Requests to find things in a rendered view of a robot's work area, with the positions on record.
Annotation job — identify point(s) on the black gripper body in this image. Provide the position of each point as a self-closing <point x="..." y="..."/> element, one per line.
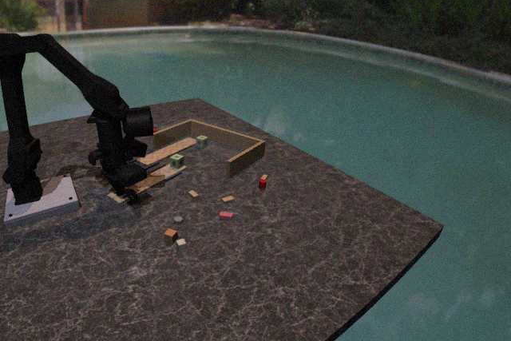
<point x="112" y="157"/>

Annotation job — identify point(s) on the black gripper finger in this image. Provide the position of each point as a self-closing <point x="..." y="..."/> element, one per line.
<point x="119" y="187"/>
<point x="107" y="174"/>

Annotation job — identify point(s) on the orange strip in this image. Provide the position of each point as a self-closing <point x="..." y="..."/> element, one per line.
<point x="152" y="179"/>

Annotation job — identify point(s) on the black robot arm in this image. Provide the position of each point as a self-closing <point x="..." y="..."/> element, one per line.
<point x="24" y="151"/>

